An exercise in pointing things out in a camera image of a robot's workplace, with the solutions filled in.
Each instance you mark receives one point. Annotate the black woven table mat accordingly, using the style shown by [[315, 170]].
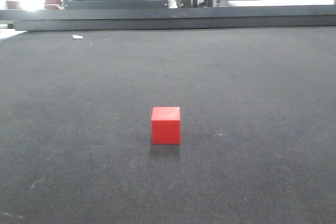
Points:
[[257, 113]]

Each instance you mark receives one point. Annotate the white paper scrap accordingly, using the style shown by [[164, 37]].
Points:
[[77, 37]]

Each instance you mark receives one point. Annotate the red cube block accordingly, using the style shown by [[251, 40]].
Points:
[[166, 125]]

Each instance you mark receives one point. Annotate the white background table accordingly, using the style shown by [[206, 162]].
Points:
[[260, 3]]

